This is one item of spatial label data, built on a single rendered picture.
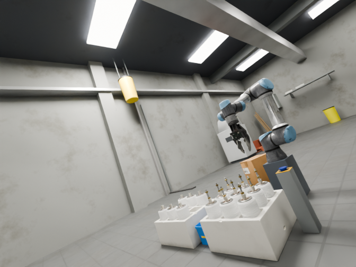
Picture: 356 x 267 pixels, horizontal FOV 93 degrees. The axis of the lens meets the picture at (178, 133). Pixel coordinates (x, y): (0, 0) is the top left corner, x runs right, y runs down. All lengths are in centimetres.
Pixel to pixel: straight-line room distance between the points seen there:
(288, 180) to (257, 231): 31
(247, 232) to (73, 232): 315
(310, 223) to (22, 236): 356
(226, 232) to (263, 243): 19
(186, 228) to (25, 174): 304
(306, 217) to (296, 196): 11
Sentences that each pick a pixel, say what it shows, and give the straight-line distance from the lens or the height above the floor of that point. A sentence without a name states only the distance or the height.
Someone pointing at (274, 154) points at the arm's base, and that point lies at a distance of 154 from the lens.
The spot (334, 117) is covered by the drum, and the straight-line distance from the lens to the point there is 846.
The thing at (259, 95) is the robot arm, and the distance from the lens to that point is 153.
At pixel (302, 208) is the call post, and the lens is 111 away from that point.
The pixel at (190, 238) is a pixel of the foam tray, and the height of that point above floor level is 7.
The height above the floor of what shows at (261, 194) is 23.
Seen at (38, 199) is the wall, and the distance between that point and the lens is 372.
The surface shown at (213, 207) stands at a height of 24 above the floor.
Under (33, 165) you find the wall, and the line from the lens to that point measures 382.
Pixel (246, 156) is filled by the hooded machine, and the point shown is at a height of 11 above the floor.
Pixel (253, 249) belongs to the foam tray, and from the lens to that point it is 104.
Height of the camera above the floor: 53
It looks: 10 degrees up
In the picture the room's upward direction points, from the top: 21 degrees counter-clockwise
